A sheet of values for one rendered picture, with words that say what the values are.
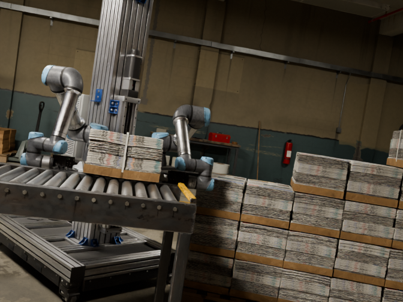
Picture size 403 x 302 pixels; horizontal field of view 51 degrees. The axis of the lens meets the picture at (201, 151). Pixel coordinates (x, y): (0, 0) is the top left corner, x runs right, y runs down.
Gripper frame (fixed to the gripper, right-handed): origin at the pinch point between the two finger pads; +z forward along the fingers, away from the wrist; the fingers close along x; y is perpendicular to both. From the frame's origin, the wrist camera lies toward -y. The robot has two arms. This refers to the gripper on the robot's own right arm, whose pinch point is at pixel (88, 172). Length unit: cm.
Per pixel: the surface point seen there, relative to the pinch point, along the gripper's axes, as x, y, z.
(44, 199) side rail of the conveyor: -67, -10, -10
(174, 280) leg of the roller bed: -64, -37, 45
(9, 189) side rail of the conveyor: -67, -7, -23
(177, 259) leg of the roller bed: -65, -28, 45
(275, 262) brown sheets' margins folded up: 0, -39, 114
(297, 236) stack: -4, -22, 123
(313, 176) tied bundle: -9, 15, 127
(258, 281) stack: 4, -52, 106
